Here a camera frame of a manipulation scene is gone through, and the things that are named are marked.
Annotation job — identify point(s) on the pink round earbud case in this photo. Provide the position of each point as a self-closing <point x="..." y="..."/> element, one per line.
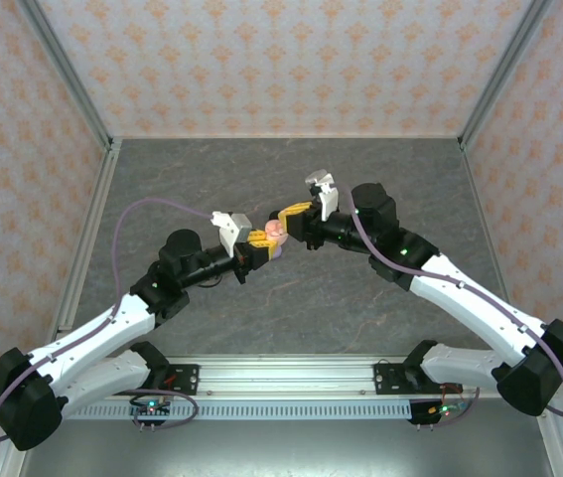
<point x="276" y="229"/>

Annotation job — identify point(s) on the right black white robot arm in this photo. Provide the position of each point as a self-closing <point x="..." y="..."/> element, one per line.
<point x="469" y="298"/>

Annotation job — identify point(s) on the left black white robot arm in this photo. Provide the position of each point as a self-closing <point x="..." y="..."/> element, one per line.
<point x="92" y="333"/>

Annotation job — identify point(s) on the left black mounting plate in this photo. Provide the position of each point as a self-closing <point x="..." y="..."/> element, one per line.
<point x="186" y="377"/>

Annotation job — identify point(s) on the black mounting plate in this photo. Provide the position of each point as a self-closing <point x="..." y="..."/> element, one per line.
<point x="390" y="377"/>
<point x="186" y="377"/>

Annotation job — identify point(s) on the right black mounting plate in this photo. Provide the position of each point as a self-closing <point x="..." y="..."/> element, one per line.
<point x="390" y="377"/>

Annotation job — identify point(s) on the grey metal shelf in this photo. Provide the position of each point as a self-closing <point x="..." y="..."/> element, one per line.
<point x="286" y="447"/>

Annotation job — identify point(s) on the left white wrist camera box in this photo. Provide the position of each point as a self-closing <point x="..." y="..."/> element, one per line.
<point x="234" y="226"/>

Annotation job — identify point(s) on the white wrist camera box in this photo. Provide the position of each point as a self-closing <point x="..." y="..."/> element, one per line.
<point x="234" y="226"/>
<point x="323" y="199"/>

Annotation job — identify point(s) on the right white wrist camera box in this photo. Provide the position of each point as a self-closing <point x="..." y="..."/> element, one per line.
<point x="323" y="199"/>

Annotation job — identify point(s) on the aluminium table side rail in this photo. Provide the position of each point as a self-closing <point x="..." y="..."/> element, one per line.
<point x="478" y="199"/>
<point x="97" y="199"/>

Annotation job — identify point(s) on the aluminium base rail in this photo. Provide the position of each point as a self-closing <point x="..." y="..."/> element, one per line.
<point x="286" y="377"/>

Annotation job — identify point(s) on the aluminium corner post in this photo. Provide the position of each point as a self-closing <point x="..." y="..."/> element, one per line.
<point x="503" y="69"/>
<point x="67" y="69"/>

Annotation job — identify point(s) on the aluminium lower frame bar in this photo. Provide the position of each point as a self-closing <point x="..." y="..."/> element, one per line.
<point x="5" y="464"/>
<point x="554" y="447"/>

